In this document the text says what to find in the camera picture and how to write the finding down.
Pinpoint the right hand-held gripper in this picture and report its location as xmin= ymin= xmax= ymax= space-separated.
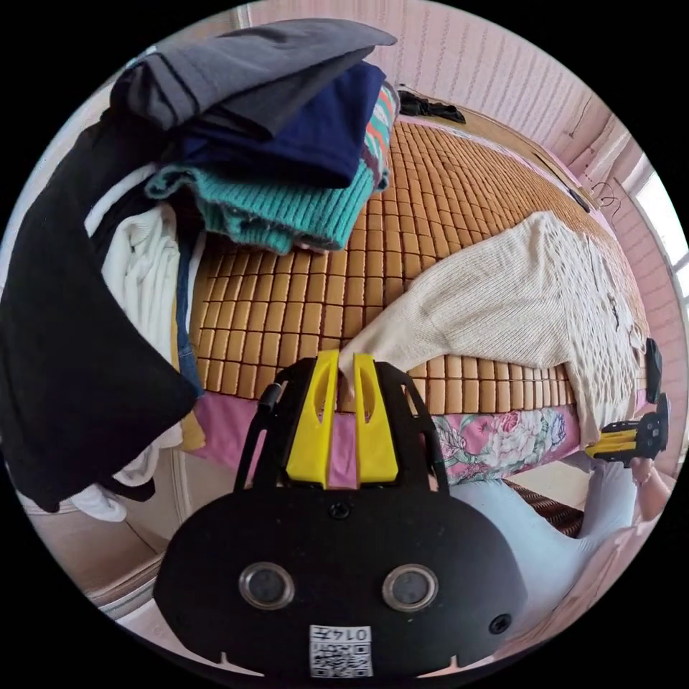
xmin=585 ymin=393 xmax=672 ymax=465

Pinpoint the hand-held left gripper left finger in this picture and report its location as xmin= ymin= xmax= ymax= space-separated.
xmin=286 ymin=350 xmax=342 ymax=489

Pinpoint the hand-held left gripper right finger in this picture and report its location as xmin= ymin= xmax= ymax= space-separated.
xmin=352 ymin=352 xmax=400 ymax=489

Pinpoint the beige wool sweater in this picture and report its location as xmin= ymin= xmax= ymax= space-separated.
xmin=337 ymin=211 xmax=655 ymax=449

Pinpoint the person's right forearm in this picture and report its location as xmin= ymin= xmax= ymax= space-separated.
xmin=583 ymin=461 xmax=648 ymax=540

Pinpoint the person's right hand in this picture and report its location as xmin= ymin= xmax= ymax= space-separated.
xmin=628 ymin=457 xmax=675 ymax=520

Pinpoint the person's body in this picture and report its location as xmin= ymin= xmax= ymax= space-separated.
xmin=449 ymin=480 xmax=609 ymax=645

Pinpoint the bed with woven mat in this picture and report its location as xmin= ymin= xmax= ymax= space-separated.
xmin=177 ymin=102 xmax=655 ymax=487

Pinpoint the pile of clothes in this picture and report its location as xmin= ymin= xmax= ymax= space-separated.
xmin=0 ymin=23 xmax=403 ymax=522

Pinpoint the black garment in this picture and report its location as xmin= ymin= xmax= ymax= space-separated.
xmin=397 ymin=90 xmax=467 ymax=126

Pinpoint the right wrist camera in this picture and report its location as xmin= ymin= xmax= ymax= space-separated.
xmin=644 ymin=337 xmax=665 ymax=406

